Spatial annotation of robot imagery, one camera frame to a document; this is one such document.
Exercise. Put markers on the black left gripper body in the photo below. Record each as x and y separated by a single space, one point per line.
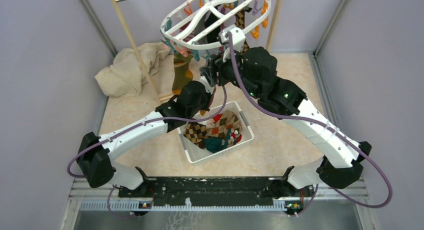
204 105

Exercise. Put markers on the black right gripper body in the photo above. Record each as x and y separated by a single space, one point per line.
222 64

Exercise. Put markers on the brown beige argyle sock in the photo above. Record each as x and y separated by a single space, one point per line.
219 125

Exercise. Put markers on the dark teal sock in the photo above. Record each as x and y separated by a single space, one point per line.
216 144

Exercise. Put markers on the red sock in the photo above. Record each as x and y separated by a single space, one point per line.
235 137

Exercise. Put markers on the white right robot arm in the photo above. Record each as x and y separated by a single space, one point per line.
341 164

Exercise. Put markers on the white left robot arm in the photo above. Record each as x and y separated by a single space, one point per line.
97 154

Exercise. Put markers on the white oval clip hanger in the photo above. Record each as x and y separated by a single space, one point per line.
195 24

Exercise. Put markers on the olive green orange sock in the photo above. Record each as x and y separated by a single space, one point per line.
182 73

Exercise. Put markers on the thin brown argyle sock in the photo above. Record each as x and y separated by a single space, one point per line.
240 23

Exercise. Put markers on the beige crumpled cloth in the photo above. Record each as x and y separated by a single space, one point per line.
124 76

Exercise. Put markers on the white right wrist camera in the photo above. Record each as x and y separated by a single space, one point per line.
233 39

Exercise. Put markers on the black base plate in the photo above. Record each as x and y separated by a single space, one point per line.
215 191

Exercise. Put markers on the aluminium front rail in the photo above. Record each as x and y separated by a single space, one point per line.
105 197

